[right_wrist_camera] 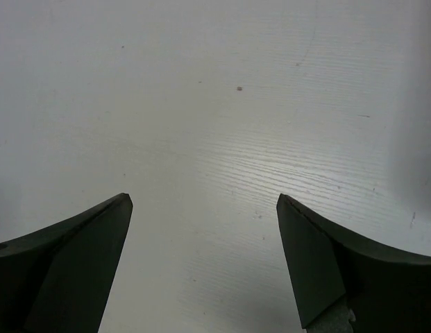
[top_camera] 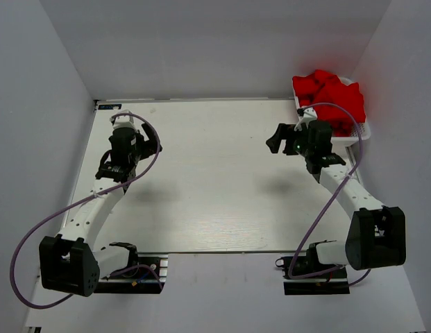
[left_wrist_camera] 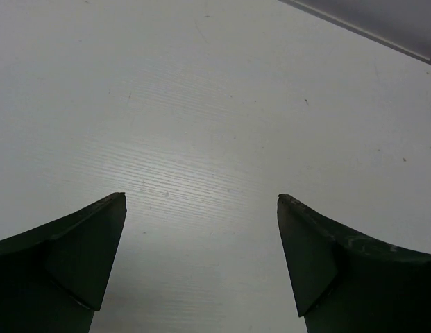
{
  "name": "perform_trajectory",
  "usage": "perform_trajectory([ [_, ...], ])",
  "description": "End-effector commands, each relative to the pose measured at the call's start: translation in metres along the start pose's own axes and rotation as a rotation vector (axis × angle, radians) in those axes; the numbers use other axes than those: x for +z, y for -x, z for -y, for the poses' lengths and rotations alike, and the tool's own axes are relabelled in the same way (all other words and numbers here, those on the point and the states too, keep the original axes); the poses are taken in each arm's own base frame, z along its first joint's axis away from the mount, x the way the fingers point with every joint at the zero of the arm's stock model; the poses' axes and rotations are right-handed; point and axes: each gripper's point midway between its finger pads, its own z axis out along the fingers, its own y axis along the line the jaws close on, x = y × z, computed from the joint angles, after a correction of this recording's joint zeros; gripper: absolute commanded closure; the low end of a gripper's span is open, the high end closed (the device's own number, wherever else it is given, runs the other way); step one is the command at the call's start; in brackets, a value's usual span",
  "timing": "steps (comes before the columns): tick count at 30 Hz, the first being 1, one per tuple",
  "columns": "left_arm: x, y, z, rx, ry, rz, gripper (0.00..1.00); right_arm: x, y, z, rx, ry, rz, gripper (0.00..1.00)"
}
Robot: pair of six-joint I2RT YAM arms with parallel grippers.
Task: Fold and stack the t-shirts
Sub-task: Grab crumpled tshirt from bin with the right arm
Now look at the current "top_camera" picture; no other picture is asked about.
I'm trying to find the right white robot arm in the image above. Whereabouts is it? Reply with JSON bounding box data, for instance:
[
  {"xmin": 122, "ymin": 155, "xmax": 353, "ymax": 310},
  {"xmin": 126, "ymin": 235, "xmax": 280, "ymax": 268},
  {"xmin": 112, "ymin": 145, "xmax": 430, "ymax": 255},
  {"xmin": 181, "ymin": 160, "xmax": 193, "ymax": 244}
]
[{"xmin": 266, "ymin": 120, "xmax": 407, "ymax": 279}]

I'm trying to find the blue table label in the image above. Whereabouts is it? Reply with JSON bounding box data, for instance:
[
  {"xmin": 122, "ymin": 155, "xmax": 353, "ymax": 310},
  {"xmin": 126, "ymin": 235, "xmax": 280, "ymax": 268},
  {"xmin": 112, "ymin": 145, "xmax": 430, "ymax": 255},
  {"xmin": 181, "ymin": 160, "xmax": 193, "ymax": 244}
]
[{"xmin": 98, "ymin": 103, "xmax": 122, "ymax": 110}]

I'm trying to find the white plastic basket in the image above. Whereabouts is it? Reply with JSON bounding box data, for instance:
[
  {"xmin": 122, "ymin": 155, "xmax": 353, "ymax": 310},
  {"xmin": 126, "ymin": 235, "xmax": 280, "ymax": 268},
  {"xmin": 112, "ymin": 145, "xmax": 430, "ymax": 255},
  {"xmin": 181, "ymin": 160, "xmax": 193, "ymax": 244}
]
[{"xmin": 292, "ymin": 77, "xmax": 371, "ymax": 147}]

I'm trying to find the red t shirt pile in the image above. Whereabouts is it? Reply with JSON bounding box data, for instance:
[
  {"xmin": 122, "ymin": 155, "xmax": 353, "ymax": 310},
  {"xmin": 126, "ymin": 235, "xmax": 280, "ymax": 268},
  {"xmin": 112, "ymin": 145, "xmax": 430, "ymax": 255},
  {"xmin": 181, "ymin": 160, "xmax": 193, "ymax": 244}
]
[{"xmin": 292, "ymin": 69, "xmax": 366, "ymax": 137}]

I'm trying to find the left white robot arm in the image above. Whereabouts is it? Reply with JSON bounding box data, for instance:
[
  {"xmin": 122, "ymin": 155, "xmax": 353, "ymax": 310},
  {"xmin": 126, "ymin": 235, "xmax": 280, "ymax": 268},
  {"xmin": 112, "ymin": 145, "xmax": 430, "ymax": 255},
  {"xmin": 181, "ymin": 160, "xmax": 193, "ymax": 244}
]
[{"xmin": 39, "ymin": 121, "xmax": 162, "ymax": 297}]

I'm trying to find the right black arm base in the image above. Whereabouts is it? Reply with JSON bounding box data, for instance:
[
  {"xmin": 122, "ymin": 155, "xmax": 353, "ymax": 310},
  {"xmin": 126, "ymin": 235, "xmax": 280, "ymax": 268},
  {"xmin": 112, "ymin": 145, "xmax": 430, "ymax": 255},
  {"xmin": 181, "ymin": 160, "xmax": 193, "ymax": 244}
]
[{"xmin": 275, "ymin": 256, "xmax": 350, "ymax": 296}]

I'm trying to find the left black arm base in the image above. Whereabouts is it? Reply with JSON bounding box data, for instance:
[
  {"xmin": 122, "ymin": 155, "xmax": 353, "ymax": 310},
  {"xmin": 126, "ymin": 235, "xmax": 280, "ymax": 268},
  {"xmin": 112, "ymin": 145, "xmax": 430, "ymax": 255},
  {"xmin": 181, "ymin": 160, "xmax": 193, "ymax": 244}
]
[{"xmin": 94, "ymin": 253, "xmax": 168, "ymax": 295}]

